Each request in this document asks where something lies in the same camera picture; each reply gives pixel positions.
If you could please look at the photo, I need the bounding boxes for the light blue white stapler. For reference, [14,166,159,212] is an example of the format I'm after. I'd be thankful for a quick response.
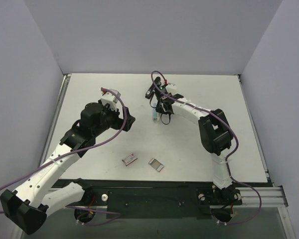
[150,103,158,122]

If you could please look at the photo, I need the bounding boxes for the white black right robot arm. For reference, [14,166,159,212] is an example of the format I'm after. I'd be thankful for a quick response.
[153,92,242,205]

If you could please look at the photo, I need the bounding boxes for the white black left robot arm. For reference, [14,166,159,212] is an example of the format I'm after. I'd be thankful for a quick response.
[0,100,136,235]

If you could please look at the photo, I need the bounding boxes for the black stapler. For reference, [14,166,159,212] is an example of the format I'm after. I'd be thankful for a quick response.
[145,77,161,99]

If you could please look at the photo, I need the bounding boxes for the red white staple box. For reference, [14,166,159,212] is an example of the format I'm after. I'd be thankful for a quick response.
[122,153,138,166]

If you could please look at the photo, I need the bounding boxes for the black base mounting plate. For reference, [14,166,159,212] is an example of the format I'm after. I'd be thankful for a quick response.
[34,178,275,221]

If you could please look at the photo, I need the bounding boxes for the black looped cable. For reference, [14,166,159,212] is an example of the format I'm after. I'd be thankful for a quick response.
[160,109,171,125]

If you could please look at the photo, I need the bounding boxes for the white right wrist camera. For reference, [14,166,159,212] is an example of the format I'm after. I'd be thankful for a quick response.
[161,82,177,95]

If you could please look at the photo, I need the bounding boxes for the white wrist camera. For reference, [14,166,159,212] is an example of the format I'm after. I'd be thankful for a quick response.
[161,82,177,95]
[101,88,118,111]

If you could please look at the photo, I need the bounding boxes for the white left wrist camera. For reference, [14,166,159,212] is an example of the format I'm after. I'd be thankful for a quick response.
[101,88,118,111]

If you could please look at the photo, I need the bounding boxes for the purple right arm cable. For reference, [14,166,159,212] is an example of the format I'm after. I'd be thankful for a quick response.
[150,70,262,226]

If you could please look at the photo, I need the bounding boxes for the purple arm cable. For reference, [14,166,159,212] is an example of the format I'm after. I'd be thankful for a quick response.
[150,70,262,226]
[0,87,130,226]

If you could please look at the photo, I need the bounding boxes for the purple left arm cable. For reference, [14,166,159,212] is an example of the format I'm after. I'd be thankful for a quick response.
[0,87,130,226]

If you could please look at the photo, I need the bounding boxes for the aluminium frame rail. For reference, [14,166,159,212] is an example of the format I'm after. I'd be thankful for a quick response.
[238,186,289,208]

